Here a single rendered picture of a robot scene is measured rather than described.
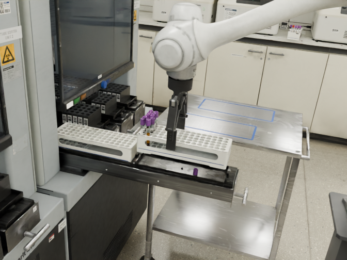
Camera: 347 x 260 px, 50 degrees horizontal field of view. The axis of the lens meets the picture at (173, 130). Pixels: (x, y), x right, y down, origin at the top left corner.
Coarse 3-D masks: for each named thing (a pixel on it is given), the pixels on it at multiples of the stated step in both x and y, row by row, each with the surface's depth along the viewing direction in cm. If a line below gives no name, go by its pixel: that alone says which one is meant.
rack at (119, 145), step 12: (60, 132) 129; (72, 132) 129; (84, 132) 130; (96, 132) 131; (108, 132) 131; (60, 144) 129; (72, 144) 130; (84, 144) 133; (96, 144) 124; (108, 144) 123; (120, 144) 124; (132, 144) 124; (108, 156) 125; (120, 156) 124; (132, 156) 124
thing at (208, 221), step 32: (192, 96) 186; (192, 128) 150; (224, 128) 153; (256, 128) 155; (288, 128) 158; (288, 160) 184; (288, 192) 144; (160, 224) 177; (192, 224) 179; (224, 224) 181; (256, 224) 183; (256, 256) 163
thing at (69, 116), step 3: (78, 105) 148; (81, 105) 150; (84, 105) 149; (75, 108) 145; (78, 108) 145; (69, 111) 142; (72, 111) 143; (69, 114) 141; (72, 114) 141; (69, 117) 141; (72, 117) 141; (69, 120) 142; (72, 120) 142
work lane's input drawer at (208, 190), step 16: (64, 160) 129; (80, 160) 127; (96, 160) 125; (112, 160) 124; (144, 160) 127; (160, 160) 128; (176, 160) 129; (128, 176) 124; (144, 176) 122; (160, 176) 120; (176, 176) 119; (192, 176) 118; (208, 176) 121; (224, 176) 122; (192, 192) 119; (208, 192) 117; (224, 192) 116
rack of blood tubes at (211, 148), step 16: (160, 128) 124; (176, 128) 125; (144, 144) 119; (160, 144) 122; (176, 144) 116; (192, 144) 115; (208, 144) 115; (224, 144) 118; (192, 160) 116; (208, 160) 115; (224, 160) 113
